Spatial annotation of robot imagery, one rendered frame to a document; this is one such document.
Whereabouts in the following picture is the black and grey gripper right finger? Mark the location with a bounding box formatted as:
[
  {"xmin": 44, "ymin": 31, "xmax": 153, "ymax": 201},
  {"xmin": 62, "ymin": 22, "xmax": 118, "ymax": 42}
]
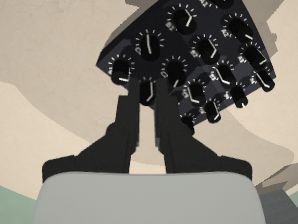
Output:
[{"xmin": 154, "ymin": 78, "xmax": 252, "ymax": 181}]

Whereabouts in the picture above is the black knob box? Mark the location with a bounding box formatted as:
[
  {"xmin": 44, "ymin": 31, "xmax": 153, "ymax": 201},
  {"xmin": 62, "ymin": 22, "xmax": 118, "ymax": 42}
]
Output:
[{"xmin": 96, "ymin": 0, "xmax": 276, "ymax": 136}]

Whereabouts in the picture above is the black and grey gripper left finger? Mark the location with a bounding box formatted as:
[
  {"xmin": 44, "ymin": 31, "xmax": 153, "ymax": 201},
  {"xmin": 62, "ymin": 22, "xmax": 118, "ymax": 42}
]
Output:
[{"xmin": 42, "ymin": 78, "xmax": 140, "ymax": 183}]

